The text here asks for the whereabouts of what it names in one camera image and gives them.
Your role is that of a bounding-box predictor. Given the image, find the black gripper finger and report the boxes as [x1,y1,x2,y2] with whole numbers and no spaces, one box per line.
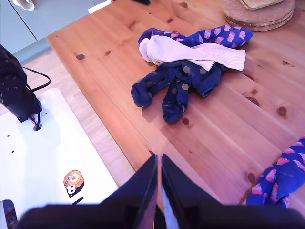
[161,154,224,229]
[102,154,158,229]

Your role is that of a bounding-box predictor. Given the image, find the blue cupcake pattern sock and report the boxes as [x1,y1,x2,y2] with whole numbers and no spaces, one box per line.
[139,25,253,48]
[242,135,305,208]

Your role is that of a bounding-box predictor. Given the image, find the navy dotted sock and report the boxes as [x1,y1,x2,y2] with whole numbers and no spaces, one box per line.
[162,61,227,124]
[131,62,198,107]

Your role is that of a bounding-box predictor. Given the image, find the white sock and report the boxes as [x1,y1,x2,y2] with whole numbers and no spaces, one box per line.
[139,38,215,72]
[142,35,246,72]

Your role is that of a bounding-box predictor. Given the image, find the orange cartoon sticker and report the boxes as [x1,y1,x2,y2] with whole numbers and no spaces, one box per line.
[63,169,85,199]

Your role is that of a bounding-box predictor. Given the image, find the white mounting board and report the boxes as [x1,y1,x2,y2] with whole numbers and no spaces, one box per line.
[0,87,120,215]

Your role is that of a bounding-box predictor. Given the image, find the dark oval object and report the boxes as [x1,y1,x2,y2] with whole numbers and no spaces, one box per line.
[0,199,17,226]

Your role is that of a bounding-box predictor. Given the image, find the white block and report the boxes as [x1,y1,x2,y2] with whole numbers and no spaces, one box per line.
[88,0,112,14]

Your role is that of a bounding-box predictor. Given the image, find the grey cabinet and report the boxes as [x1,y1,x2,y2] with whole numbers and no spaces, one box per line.
[0,0,112,57]

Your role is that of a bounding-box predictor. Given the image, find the square cork coaster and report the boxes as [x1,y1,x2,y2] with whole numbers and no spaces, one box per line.
[239,0,285,10]
[240,0,285,8]

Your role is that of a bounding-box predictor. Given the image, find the cream cloth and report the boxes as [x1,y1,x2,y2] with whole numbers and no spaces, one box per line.
[10,0,36,12]

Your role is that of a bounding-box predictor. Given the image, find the red and black wires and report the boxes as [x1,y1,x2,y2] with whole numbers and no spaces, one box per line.
[28,112,41,131]

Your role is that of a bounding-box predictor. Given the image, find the black base cable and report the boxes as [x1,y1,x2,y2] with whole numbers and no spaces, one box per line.
[22,66,52,93]

